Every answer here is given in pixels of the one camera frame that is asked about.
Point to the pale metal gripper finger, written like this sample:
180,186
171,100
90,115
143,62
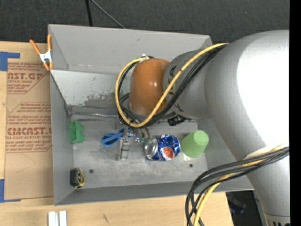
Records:
126,149
120,150

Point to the blue plastic scissors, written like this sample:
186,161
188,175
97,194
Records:
109,138

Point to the grey metal bin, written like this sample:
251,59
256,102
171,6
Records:
98,168

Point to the crushed blue drink can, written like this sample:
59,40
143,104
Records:
164,147

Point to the green toy block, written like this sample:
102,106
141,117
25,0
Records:
76,132

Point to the black and yellow tape measure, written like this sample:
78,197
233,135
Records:
77,177

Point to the green plastic cup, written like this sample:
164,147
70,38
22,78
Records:
194,143

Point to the brown cardboard board red print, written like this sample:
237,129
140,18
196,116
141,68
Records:
28,168

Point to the black cylinder on white bracket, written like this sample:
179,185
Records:
176,120

